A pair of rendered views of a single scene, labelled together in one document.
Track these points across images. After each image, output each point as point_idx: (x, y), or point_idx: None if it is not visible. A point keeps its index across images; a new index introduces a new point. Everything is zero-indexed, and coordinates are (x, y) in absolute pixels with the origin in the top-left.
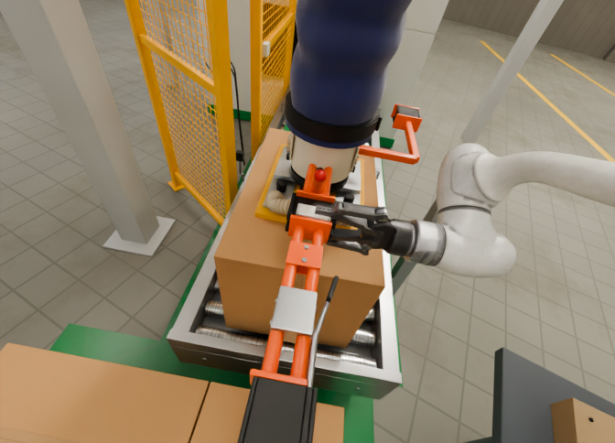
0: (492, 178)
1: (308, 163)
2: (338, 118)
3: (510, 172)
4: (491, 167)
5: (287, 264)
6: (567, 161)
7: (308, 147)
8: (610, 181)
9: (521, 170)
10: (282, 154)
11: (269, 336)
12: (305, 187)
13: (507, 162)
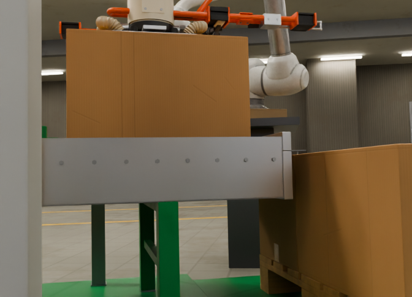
0: (185, 10)
1: (173, 10)
2: None
3: (186, 6)
4: (181, 7)
5: (252, 15)
6: None
7: None
8: None
9: (188, 3)
10: (125, 30)
11: (282, 16)
12: (198, 11)
13: (183, 3)
